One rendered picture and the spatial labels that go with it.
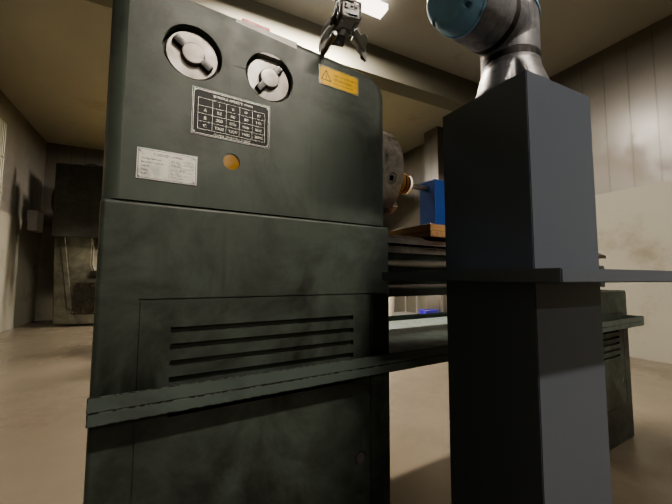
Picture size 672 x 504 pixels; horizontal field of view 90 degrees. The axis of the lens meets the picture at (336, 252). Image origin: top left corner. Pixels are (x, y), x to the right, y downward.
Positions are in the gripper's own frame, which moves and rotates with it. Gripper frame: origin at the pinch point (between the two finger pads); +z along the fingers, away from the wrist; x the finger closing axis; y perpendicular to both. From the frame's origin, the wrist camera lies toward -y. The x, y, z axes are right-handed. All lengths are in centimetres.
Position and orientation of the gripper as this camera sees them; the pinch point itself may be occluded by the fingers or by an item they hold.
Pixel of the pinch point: (342, 59)
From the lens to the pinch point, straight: 120.9
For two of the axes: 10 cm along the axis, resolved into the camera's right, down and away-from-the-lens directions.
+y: 3.1, -0.6, -9.5
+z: -0.1, 10.0, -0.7
